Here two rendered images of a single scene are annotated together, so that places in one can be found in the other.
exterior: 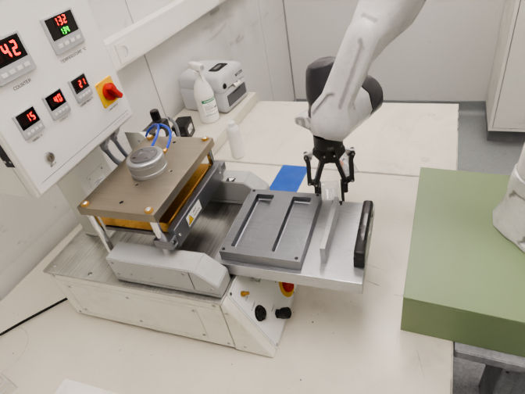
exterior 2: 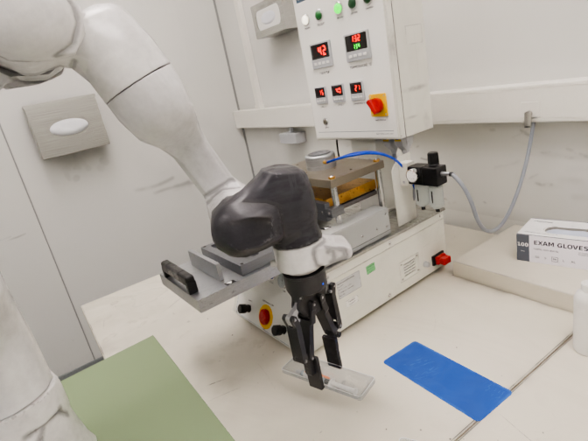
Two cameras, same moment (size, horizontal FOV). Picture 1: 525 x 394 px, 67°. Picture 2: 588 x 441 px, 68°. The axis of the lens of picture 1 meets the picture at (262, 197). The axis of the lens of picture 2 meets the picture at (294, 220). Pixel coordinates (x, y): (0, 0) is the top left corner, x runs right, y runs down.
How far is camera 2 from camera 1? 1.46 m
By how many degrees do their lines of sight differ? 101
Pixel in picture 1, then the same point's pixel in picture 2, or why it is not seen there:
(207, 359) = not seen: hidden behind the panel
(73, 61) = (358, 70)
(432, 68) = not seen: outside the picture
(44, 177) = (320, 130)
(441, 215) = (159, 402)
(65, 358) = not seen: hidden behind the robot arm
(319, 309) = (235, 341)
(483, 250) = (99, 405)
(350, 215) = (207, 284)
